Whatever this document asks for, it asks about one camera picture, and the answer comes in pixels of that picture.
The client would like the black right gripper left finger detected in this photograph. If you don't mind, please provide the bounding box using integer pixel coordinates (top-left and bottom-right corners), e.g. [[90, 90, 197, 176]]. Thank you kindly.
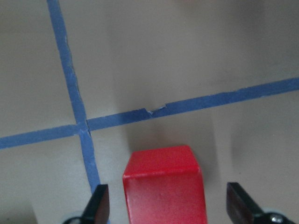
[[81, 184, 110, 224]]

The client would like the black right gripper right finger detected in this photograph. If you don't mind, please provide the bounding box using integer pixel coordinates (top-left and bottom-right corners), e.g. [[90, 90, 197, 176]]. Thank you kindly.
[[226, 182, 264, 224]]

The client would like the red wooden cube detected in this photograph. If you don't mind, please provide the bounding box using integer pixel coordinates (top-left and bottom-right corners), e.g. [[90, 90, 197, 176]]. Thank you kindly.
[[122, 145, 207, 224]]

